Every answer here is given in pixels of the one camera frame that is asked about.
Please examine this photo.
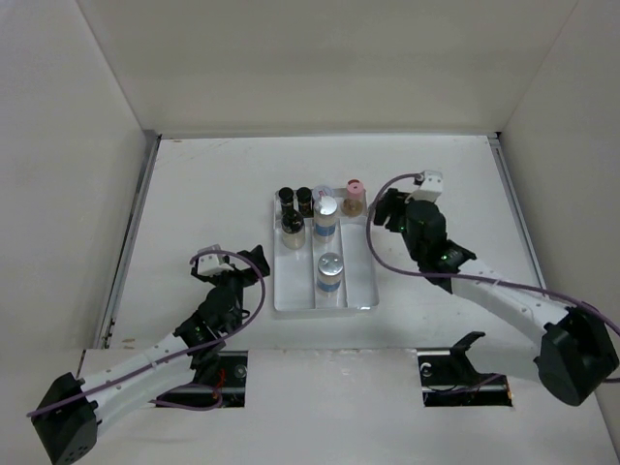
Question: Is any pink cap spice bottle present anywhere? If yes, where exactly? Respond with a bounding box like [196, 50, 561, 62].
[342, 179, 365, 217]

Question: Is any black grinder top spice bottle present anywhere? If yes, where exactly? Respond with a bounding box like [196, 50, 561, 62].
[281, 209, 305, 250]

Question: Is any blue label silver-cap jar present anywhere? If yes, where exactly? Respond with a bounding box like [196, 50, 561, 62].
[317, 252, 344, 294]
[314, 196, 338, 243]

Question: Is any small black cap spice bottle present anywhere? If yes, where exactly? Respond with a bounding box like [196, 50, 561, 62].
[277, 187, 295, 214]

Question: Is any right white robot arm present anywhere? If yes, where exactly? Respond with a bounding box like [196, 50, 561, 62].
[368, 188, 619, 406]

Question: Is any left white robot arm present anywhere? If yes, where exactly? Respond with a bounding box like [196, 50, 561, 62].
[27, 246, 270, 464]

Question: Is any clear plastic organizer tray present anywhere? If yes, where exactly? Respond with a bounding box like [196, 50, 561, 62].
[273, 185, 379, 317]

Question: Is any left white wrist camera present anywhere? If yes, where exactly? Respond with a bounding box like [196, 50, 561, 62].
[193, 246, 232, 277]

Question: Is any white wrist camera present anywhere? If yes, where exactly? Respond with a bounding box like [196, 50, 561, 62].
[411, 170, 444, 202]
[193, 246, 232, 277]

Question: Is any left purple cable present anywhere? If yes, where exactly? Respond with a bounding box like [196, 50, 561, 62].
[26, 246, 267, 418]

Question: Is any purple cable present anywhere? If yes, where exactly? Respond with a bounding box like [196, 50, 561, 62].
[26, 246, 267, 418]
[365, 172, 620, 335]

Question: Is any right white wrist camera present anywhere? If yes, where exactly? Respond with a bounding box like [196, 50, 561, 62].
[411, 170, 444, 202]

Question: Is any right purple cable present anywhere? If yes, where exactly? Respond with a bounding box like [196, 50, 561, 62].
[365, 172, 620, 335]

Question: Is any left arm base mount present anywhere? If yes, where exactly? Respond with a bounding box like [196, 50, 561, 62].
[152, 351, 249, 413]

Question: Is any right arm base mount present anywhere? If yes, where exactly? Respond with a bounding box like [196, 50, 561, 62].
[417, 331, 512, 408]

